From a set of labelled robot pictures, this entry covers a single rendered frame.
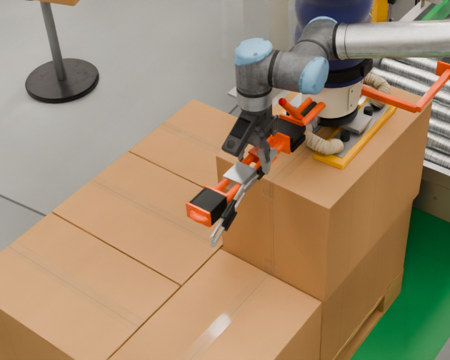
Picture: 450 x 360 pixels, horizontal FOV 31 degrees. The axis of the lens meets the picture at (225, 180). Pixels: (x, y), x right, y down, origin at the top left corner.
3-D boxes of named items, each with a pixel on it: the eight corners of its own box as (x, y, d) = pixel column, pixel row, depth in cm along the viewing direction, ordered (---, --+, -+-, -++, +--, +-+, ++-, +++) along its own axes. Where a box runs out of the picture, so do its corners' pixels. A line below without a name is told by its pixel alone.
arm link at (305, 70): (332, 45, 191) (283, 36, 195) (318, 73, 183) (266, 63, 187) (331, 76, 197) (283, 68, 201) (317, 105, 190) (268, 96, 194)
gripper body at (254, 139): (278, 134, 212) (278, 97, 204) (260, 152, 207) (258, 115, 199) (255, 125, 215) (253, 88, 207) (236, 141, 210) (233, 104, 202)
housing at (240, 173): (237, 172, 217) (236, 160, 214) (258, 181, 214) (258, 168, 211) (222, 187, 213) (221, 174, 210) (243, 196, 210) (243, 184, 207)
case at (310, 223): (322, 151, 300) (325, 61, 273) (418, 193, 280) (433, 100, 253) (222, 247, 266) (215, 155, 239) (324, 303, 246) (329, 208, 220)
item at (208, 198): (206, 198, 210) (205, 183, 207) (229, 208, 207) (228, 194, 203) (186, 216, 205) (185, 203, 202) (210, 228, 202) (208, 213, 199)
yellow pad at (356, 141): (368, 99, 255) (369, 86, 252) (397, 109, 251) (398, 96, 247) (312, 158, 236) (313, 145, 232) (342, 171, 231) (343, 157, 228)
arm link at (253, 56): (266, 58, 186) (227, 51, 190) (268, 102, 195) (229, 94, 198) (280, 38, 193) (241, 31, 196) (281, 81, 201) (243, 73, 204)
